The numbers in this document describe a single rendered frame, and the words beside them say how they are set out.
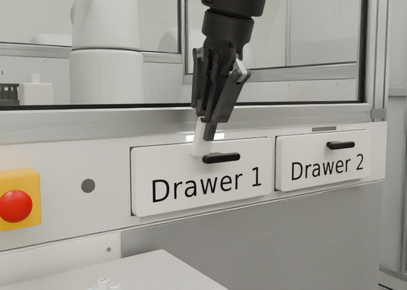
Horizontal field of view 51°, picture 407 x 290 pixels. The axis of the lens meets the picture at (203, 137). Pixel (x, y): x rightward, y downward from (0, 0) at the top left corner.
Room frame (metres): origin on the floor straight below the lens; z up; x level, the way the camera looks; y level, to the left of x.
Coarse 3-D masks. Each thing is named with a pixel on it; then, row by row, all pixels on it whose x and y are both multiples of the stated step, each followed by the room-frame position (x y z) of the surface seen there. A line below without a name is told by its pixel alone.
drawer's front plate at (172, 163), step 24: (216, 144) 0.75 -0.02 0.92; (240, 144) 0.78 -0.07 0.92; (264, 144) 0.81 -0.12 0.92; (144, 168) 0.67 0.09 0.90; (168, 168) 0.69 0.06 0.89; (192, 168) 0.72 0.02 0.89; (216, 168) 0.75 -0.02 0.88; (240, 168) 0.78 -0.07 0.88; (264, 168) 0.81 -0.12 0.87; (144, 192) 0.67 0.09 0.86; (192, 192) 0.72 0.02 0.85; (216, 192) 0.75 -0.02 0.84; (240, 192) 0.78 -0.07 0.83; (264, 192) 0.81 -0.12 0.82
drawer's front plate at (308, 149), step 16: (288, 144) 0.85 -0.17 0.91; (304, 144) 0.87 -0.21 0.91; (320, 144) 0.90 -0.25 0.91; (368, 144) 1.00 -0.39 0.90; (288, 160) 0.85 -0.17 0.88; (304, 160) 0.88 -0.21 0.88; (320, 160) 0.90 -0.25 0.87; (336, 160) 0.93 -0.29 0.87; (352, 160) 0.96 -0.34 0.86; (368, 160) 1.00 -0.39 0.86; (288, 176) 0.85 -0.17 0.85; (304, 176) 0.88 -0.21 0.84; (320, 176) 0.90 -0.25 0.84; (336, 176) 0.93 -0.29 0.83; (352, 176) 0.97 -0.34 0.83
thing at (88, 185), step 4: (84, 180) 0.63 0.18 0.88; (88, 180) 0.64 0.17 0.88; (92, 180) 0.64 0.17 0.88; (84, 184) 0.63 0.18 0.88; (88, 184) 0.64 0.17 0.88; (92, 184) 0.64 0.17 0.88; (84, 188) 0.63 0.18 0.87; (88, 188) 0.64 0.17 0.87; (92, 188) 0.64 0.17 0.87; (84, 192) 0.63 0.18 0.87; (88, 192) 0.64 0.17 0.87
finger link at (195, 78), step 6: (198, 48) 0.71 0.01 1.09; (198, 60) 0.70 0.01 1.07; (198, 66) 0.70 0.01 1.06; (198, 72) 0.70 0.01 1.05; (198, 78) 0.70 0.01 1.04; (192, 84) 0.71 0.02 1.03; (198, 84) 0.70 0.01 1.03; (192, 90) 0.71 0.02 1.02; (198, 90) 0.71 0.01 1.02; (192, 96) 0.71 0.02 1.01; (198, 96) 0.72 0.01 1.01; (192, 102) 0.71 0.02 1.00
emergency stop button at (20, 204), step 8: (8, 192) 0.51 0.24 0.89; (16, 192) 0.52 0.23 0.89; (24, 192) 0.52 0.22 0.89; (0, 200) 0.51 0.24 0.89; (8, 200) 0.51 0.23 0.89; (16, 200) 0.51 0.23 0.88; (24, 200) 0.52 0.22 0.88; (0, 208) 0.50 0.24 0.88; (8, 208) 0.51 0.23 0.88; (16, 208) 0.51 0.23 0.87; (24, 208) 0.52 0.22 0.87; (0, 216) 0.51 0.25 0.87; (8, 216) 0.51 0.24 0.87; (16, 216) 0.51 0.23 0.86; (24, 216) 0.52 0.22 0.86
